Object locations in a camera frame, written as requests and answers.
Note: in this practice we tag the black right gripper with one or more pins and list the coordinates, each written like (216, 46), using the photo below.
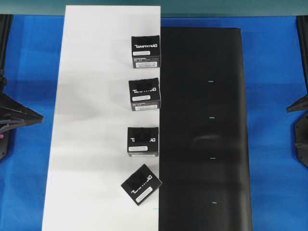
(299, 105)

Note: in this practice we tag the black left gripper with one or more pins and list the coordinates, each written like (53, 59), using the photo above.
(14, 115)

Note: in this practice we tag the black dynamixel box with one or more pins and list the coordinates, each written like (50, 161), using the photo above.
(141, 184)
(144, 94)
(143, 142)
(146, 51)

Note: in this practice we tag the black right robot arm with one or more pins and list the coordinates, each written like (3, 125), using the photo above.
(301, 126)

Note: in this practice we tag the white base sheet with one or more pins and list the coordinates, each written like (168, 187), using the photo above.
(88, 158)

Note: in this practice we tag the black base mat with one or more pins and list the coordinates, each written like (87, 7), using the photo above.
(203, 160)

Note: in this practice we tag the blue table cloth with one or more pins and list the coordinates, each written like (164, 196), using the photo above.
(273, 79)

